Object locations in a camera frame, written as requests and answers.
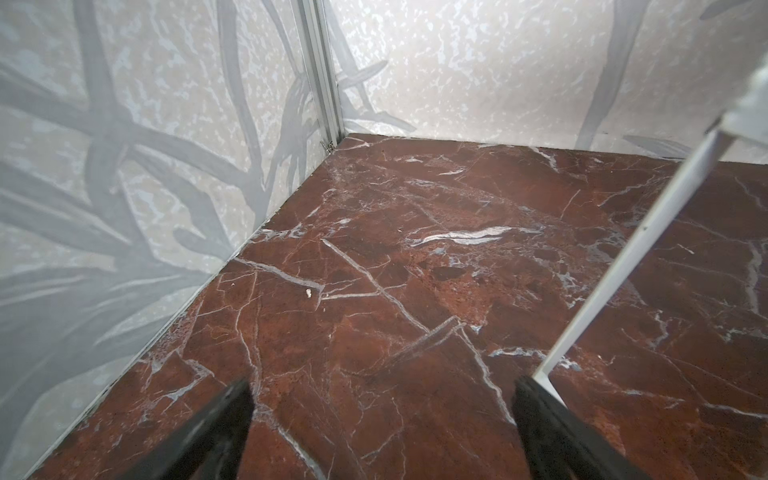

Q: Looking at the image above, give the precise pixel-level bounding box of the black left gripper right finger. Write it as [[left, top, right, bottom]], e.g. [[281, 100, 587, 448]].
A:
[[513, 376, 648, 480]]

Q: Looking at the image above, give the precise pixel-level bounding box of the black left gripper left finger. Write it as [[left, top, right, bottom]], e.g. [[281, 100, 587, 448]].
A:
[[122, 380, 255, 479]]

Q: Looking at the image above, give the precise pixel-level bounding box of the white two-tier metal shelf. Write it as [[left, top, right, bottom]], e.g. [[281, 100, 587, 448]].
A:
[[533, 58, 767, 400]]

